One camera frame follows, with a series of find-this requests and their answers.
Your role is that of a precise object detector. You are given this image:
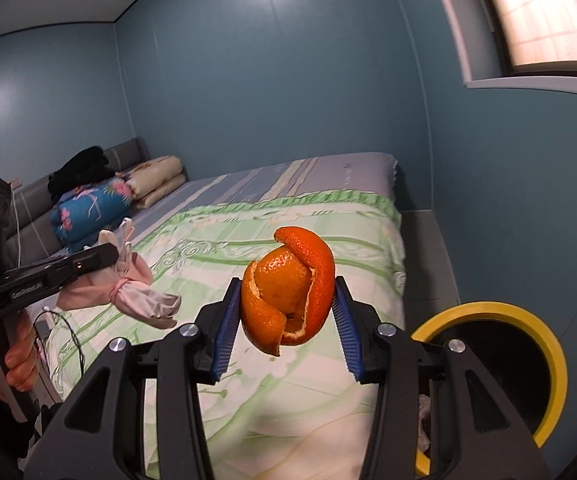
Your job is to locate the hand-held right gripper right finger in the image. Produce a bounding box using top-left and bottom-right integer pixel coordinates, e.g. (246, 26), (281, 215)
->
(333, 276), (552, 480)

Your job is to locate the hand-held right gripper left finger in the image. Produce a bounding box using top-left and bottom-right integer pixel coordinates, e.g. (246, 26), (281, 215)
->
(22, 276), (243, 480)

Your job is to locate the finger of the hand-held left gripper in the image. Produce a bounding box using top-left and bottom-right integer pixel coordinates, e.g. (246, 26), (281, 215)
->
(47, 244), (120, 289)

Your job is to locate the pink cloth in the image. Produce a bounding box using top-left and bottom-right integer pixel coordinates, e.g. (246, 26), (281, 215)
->
(57, 217), (183, 331)

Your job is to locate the orange peel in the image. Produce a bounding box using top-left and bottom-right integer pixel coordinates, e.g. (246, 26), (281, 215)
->
(240, 226), (337, 358)

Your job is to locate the yellow-rimmed bin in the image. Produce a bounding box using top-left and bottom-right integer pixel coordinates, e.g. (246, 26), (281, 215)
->
(411, 301), (568, 478)

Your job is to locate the person's left hand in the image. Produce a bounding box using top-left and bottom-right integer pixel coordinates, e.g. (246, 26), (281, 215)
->
(0, 310), (39, 401)

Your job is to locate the blue floral folded quilt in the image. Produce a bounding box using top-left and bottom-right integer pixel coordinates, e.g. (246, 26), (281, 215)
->
(50, 176), (135, 253)

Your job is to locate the black clothes pile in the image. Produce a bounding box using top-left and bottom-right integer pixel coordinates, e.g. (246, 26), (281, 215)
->
(47, 146), (114, 201)

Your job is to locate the green floral blanket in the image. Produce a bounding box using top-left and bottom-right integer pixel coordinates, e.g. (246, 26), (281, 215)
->
(43, 192), (407, 480)

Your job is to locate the beige folded quilt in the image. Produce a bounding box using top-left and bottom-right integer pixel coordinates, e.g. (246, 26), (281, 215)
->
(118, 156), (189, 211)

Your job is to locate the grey pillow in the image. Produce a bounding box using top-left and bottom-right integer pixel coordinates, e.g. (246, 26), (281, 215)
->
(133, 152), (399, 221)

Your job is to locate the dark-framed window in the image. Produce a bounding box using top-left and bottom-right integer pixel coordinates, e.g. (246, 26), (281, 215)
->
(423, 0), (577, 92)

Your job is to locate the white charging cable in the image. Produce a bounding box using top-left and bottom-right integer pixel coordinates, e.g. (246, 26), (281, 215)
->
(11, 187), (24, 266)

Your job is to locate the black cable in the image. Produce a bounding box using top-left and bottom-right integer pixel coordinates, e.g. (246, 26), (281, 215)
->
(33, 307), (86, 406)

